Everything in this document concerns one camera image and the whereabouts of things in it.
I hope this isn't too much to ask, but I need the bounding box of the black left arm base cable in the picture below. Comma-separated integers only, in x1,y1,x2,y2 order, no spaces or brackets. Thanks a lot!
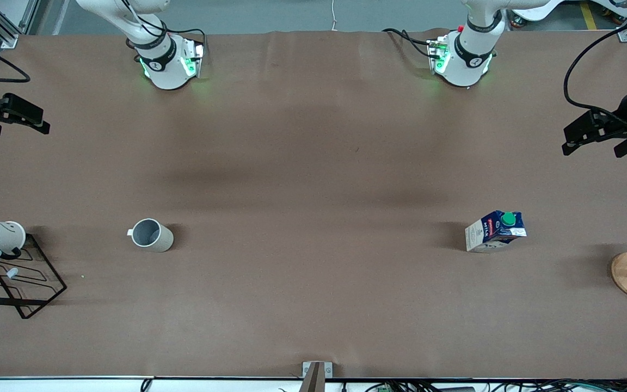
382,27,439,59

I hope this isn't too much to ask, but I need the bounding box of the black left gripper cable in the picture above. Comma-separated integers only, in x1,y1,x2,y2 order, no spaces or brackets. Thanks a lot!
563,0,627,127

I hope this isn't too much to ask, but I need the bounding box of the blue white milk carton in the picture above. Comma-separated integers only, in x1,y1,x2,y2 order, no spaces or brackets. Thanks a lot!
465,210,527,254

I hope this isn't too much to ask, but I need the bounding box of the tangled cable bundle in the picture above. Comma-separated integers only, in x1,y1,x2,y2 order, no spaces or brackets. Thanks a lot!
362,378,627,392

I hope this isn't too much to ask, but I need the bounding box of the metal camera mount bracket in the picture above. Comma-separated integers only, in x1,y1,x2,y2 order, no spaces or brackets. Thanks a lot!
302,362,333,392

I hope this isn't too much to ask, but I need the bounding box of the black wire rack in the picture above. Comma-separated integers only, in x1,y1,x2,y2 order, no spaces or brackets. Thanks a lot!
0,233,67,320

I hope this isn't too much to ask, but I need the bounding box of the black arm base cable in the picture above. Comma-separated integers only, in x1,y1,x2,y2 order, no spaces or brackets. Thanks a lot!
167,27,208,62
382,27,439,59

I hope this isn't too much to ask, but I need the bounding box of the black right arm base cable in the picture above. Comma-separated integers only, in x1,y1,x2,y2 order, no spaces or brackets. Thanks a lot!
167,27,208,62

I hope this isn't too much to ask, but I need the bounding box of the brown table cover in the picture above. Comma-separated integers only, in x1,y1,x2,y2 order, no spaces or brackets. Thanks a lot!
0,28,627,379

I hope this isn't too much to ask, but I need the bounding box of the grey cup with handle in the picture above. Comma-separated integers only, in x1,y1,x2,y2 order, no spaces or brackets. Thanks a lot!
127,218,174,253

